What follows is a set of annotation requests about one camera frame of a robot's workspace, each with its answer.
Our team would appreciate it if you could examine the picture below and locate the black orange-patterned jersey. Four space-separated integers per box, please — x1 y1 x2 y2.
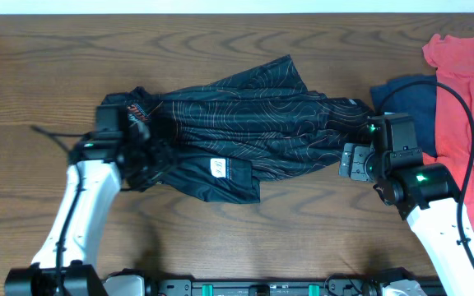
104 55 373 204

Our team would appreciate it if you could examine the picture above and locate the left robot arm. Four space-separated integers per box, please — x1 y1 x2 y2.
4 122 177 295

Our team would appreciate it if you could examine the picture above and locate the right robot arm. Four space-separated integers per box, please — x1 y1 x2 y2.
339 143 474 295

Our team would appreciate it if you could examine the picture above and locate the navy blue garment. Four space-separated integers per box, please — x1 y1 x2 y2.
370 75 437 157

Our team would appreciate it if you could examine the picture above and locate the red printed t-shirt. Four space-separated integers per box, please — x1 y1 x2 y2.
421 33 474 266

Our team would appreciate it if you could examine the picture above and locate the right black cable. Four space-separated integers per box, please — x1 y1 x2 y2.
374 80 474 296

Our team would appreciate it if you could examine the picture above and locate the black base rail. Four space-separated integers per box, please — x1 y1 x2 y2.
103 269 448 296

